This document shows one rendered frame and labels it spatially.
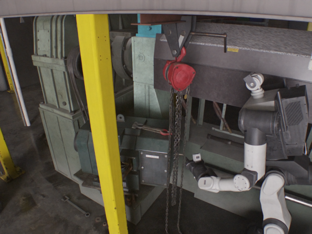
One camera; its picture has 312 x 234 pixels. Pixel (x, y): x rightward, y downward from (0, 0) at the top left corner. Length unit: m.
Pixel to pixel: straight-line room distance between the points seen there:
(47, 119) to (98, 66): 1.54
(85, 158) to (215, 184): 1.09
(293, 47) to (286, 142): 0.70
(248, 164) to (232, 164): 0.94
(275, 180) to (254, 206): 0.95
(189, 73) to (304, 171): 0.76
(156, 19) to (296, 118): 0.75
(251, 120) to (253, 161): 0.18
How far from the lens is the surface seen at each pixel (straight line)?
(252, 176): 1.02
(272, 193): 1.31
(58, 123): 2.27
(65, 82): 2.01
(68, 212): 2.33
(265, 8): 0.70
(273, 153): 1.16
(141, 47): 2.03
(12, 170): 2.97
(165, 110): 2.17
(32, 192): 2.68
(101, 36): 0.98
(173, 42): 1.24
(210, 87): 1.76
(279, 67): 1.64
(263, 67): 1.65
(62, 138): 2.36
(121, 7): 0.90
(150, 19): 1.01
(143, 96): 2.16
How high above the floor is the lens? 1.71
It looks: 27 degrees down
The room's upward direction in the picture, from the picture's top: straight up
